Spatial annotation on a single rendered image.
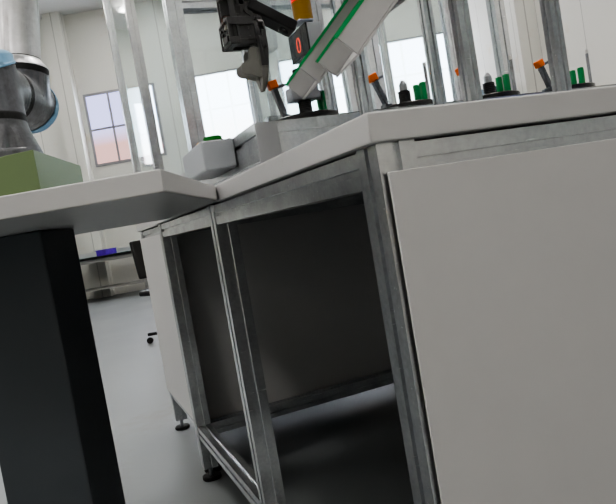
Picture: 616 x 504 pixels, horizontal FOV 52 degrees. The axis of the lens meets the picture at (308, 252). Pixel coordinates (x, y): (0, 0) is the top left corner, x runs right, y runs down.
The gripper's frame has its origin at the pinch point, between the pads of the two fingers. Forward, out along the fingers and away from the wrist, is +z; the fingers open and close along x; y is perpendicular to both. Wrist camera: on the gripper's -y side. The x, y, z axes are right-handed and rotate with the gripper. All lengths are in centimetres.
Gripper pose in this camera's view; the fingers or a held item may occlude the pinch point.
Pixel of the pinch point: (265, 85)
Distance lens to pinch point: 141.2
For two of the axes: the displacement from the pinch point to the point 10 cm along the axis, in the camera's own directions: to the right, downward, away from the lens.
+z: 1.7, 9.8, 0.5
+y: -9.2, 1.7, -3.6
